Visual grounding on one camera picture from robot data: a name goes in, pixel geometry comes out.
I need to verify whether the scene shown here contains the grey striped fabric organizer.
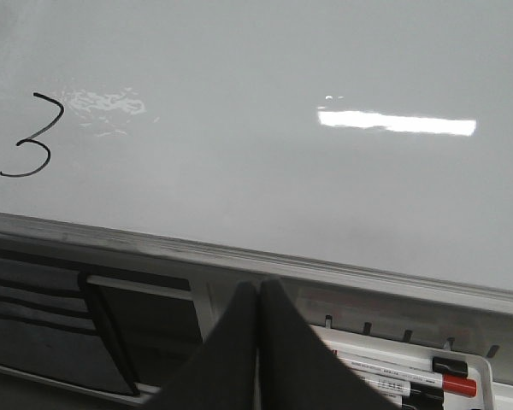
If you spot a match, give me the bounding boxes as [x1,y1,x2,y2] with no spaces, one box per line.
[0,249,140,396]

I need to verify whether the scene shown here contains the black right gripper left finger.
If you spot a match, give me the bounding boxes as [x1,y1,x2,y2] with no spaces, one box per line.
[144,283,257,409]

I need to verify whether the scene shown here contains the black capped marker upper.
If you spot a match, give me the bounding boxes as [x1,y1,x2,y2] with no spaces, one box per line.
[363,377,445,404]

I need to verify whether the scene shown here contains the grey pegboard panel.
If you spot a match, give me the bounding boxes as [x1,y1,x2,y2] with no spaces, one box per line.
[204,272,513,410]

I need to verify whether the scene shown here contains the red capped marker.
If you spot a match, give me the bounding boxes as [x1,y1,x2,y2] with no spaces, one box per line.
[339,354,477,397]

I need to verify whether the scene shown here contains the black marker cap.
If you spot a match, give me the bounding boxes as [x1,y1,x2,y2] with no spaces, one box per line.
[432,356,469,378]

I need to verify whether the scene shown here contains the black capped marker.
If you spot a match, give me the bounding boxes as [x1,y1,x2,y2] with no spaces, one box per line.
[363,377,445,404]
[386,395,444,410]

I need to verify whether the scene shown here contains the white plastic marker tray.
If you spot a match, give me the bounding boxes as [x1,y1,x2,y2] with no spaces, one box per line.
[313,326,496,409]

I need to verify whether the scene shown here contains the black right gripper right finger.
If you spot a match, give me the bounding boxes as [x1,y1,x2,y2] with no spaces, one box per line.
[258,279,396,409]

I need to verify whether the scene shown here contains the black capped marker lower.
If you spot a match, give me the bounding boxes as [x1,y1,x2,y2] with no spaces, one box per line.
[386,395,444,410]

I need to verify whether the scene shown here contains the white whiteboard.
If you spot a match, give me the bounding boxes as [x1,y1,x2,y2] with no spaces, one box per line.
[0,1,513,291]

